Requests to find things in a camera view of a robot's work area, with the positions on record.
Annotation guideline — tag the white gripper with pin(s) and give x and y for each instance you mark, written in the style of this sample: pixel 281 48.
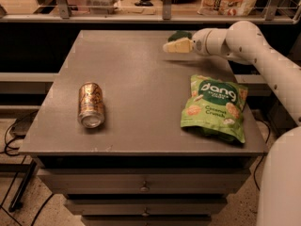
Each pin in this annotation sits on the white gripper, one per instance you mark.
pixel 198 43

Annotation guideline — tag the green and yellow sponge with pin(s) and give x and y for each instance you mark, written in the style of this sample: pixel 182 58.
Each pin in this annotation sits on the green and yellow sponge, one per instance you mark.
pixel 179 35

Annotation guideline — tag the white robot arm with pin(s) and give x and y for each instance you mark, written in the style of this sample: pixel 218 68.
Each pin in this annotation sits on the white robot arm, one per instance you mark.
pixel 243 42

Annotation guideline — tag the orange soda can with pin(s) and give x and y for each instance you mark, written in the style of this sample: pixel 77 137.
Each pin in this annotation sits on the orange soda can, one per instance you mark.
pixel 90 105

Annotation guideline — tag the green Dang chips bag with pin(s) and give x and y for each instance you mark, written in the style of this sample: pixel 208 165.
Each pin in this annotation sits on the green Dang chips bag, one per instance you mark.
pixel 215 108

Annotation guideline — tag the top drawer metal knob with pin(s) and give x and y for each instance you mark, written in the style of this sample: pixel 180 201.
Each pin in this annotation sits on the top drawer metal knob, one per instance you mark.
pixel 145 187

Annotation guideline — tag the drawer metal knob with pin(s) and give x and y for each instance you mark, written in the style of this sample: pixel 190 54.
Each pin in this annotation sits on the drawer metal knob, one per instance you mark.
pixel 145 212
pixel 145 187

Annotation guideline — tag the metal shelf rail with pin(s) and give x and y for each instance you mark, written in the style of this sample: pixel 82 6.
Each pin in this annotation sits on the metal shelf rail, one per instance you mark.
pixel 160 12

